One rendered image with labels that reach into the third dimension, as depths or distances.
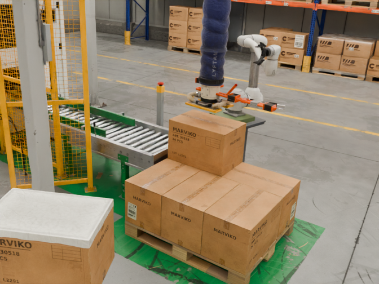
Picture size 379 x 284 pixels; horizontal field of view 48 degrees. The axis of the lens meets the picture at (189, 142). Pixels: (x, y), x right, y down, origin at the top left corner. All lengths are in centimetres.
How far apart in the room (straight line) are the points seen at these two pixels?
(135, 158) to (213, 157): 82
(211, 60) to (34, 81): 148
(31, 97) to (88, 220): 173
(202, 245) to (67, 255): 145
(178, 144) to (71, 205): 175
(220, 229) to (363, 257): 141
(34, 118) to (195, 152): 143
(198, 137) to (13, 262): 201
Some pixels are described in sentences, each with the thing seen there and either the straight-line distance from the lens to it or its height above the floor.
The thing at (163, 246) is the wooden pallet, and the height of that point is 2.
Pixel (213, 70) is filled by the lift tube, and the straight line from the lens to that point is 369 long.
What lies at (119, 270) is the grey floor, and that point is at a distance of 356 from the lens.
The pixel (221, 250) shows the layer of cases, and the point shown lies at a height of 27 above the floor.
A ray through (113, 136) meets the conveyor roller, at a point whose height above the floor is 53.
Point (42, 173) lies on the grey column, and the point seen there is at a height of 47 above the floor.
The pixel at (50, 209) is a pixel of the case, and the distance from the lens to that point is 241.
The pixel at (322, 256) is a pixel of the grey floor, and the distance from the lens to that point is 397.
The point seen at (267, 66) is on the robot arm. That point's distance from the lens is 406.
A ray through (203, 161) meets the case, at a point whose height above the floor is 64.
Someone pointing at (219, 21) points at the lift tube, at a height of 185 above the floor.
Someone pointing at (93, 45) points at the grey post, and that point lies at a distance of 710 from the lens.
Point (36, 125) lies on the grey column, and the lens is 386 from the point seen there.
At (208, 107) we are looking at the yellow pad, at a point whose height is 112.
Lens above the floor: 226
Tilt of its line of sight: 22 degrees down
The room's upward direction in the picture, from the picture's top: 3 degrees clockwise
